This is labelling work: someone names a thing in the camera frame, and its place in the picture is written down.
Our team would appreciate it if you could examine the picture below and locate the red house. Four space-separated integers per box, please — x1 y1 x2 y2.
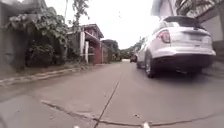
67 23 105 65

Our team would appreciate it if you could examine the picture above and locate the row of trees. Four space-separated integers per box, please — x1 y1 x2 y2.
101 36 146 63

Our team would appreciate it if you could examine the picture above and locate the white car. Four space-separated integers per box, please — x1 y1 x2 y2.
135 15 217 79

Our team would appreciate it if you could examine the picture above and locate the grey concrete road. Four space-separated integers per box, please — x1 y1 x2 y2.
0 59 224 128

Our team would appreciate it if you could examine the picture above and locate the raised kerb strip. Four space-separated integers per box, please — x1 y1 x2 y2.
0 63 101 88

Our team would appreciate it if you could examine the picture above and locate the dark car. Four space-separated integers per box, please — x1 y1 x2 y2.
129 53 139 64

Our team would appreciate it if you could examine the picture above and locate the grey wall with climbing plants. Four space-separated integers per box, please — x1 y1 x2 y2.
0 0 81 76

